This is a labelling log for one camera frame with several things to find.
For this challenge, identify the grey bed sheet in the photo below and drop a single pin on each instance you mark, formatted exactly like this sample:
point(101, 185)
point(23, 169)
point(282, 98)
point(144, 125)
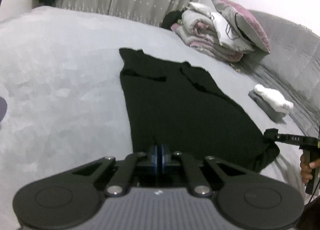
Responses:
point(60, 78)

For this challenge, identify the grey quilted bedspread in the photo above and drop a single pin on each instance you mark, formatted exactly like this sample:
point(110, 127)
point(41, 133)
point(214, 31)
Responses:
point(292, 67)

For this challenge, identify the black t-shirt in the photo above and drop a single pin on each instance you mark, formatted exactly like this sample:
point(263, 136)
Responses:
point(180, 106)

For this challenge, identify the round phone stand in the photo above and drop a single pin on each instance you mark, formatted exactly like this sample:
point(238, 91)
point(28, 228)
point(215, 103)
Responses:
point(3, 108)

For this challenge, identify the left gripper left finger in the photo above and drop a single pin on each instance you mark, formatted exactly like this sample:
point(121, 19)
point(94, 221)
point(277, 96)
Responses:
point(124, 175)

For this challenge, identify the grey folded garment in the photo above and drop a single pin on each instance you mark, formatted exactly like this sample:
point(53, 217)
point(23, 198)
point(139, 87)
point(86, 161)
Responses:
point(275, 116)

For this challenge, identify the black item behind duvet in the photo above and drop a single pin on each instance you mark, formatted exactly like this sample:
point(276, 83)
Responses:
point(170, 19)

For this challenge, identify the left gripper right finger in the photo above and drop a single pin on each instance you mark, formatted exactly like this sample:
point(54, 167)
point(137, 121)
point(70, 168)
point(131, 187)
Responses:
point(184, 165)

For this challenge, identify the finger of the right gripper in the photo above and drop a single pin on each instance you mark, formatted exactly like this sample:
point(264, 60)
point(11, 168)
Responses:
point(271, 135)

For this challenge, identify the white folded garment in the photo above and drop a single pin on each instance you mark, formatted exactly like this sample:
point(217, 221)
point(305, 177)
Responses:
point(274, 98)

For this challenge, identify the folded floral duvet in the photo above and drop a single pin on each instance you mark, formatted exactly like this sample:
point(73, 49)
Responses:
point(204, 29)

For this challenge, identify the person right hand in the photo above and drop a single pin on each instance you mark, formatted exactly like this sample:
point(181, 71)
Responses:
point(306, 168)

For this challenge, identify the pink grey pillow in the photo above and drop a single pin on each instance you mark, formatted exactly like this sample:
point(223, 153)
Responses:
point(244, 22)

